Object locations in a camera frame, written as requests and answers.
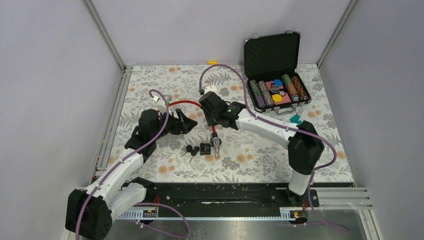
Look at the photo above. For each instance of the black padlock with keys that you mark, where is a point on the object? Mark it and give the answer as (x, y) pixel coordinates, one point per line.
(192, 150)

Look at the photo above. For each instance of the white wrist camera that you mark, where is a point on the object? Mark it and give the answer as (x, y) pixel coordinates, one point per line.
(207, 88)
(162, 103)

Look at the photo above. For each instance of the yellow poker chip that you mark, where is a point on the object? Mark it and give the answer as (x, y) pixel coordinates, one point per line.
(277, 98)

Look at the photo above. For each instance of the teal block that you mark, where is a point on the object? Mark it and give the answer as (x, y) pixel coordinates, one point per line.
(296, 119)

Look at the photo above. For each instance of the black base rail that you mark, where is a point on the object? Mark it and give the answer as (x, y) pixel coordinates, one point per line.
(226, 200)

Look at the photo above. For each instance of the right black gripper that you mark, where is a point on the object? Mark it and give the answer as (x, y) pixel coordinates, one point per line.
(210, 122)

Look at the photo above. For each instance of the brass padlock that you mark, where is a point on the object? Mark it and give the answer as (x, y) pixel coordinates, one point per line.
(205, 149)

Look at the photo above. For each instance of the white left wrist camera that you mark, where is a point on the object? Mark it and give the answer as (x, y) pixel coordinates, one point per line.
(162, 103)

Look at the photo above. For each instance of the blue poker chip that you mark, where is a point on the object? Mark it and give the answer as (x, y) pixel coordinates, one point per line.
(277, 82)

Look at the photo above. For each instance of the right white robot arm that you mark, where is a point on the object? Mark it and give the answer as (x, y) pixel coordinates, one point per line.
(302, 142)

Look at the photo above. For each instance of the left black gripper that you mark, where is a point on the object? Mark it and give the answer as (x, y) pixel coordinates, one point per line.
(182, 124)

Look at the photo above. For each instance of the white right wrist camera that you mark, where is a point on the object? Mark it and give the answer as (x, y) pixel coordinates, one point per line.
(207, 88)

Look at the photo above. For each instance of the black poker chip case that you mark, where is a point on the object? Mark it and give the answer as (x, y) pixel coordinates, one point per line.
(271, 57)

